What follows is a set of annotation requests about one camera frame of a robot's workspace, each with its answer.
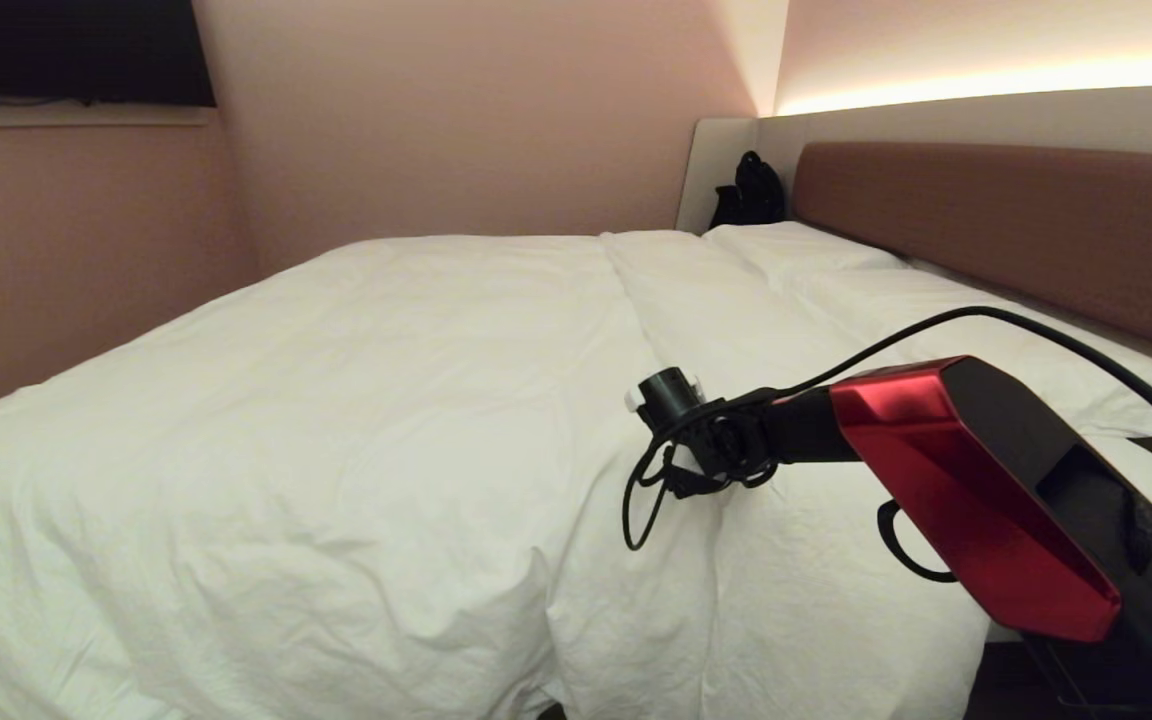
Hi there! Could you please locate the brown padded headboard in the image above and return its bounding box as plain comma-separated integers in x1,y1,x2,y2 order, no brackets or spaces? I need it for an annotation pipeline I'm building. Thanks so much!
791,141,1152,364

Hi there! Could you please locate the black wall television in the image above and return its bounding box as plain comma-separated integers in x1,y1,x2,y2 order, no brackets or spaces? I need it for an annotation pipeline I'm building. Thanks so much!
0,0,218,109

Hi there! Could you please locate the white pillow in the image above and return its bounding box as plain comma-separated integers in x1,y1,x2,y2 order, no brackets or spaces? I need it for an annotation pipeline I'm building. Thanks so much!
804,266,1152,443
702,221,909,293

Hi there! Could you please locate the black bag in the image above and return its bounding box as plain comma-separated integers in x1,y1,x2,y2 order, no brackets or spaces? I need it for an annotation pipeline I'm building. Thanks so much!
709,150,788,230

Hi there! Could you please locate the white duvet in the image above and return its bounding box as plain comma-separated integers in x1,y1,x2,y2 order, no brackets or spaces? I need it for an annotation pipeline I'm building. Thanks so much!
0,230,1027,720

